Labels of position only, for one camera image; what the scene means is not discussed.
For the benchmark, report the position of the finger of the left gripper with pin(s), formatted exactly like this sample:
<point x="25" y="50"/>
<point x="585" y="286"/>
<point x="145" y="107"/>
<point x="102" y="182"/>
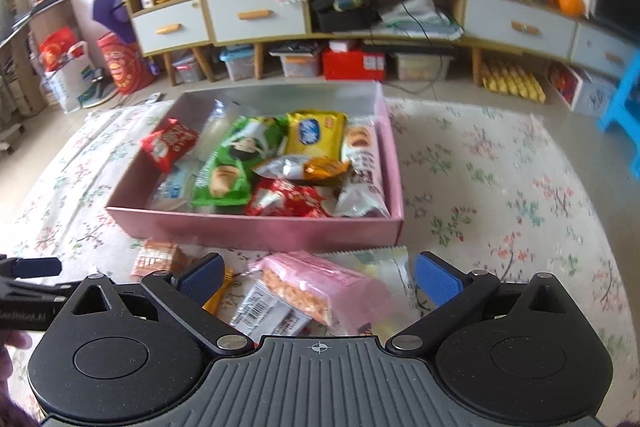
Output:
<point x="25" y="268"/>

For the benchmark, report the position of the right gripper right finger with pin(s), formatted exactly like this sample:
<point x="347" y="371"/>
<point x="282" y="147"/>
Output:
<point x="458" y="297"/>

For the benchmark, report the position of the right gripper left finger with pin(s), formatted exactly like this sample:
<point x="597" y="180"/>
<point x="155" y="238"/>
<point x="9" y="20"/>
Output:
<point x="183" y="296"/>

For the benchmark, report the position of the pink snack bar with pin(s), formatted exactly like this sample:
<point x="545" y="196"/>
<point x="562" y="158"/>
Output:
<point x="342" y="299"/>

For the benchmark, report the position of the white blue snack packet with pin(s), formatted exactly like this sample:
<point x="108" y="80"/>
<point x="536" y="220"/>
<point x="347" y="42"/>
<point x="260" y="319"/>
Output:
<point x="174" y="193"/>

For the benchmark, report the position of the green snack packet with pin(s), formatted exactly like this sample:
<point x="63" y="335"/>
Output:
<point x="227" y="178"/>

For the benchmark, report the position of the red strawberry snack packet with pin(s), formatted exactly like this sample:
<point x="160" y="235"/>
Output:
<point x="282" y="198"/>

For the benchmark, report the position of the red white snack packet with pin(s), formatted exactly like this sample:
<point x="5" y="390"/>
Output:
<point x="169" y="144"/>

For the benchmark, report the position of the orange cracker packet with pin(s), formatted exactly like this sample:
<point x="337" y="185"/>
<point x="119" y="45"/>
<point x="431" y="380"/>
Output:
<point x="158" y="256"/>

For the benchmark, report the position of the white yellow snack packet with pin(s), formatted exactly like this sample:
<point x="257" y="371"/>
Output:
<point x="389" y="265"/>

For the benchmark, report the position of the floral table cloth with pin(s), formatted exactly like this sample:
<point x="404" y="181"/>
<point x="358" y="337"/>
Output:
<point x="483" y="188"/>

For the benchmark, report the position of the white brown cake packet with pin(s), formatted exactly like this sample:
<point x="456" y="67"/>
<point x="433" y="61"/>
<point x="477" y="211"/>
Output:
<point x="362" y="194"/>

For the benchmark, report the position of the silver foil packet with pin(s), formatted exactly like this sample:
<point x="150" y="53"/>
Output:
<point x="286" y="167"/>

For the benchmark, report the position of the orange snack packet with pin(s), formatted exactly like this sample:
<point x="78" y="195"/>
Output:
<point x="325" y="169"/>

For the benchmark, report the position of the white shopping bag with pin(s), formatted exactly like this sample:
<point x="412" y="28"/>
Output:
<point x="68" y="70"/>

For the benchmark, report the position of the yellow egg tray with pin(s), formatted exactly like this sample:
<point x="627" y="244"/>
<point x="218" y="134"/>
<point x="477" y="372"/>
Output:
<point x="511" y="79"/>

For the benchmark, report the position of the red lantern bag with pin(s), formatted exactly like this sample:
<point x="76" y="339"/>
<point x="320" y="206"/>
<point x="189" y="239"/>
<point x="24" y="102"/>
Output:
<point x="125" y="63"/>

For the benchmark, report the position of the clear plastic storage bin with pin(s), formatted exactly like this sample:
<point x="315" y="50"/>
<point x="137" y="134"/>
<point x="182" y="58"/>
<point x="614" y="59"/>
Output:
<point x="422" y="67"/>

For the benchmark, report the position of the red storage box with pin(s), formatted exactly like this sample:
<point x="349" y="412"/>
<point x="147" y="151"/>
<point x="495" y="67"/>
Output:
<point x="353" y="65"/>

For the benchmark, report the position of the blue plastic stool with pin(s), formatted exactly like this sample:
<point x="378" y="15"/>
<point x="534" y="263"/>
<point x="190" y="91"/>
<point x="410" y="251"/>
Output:
<point x="625" y="112"/>

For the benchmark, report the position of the purple cap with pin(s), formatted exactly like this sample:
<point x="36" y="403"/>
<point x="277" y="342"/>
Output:
<point x="113" y="15"/>

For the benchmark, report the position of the orange fruit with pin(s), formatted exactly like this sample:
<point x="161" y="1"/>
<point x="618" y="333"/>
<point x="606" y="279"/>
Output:
<point x="572" y="8"/>

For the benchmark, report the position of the wooden tv cabinet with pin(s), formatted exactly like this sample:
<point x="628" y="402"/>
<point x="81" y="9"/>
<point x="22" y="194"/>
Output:
<point x="507" y="26"/>

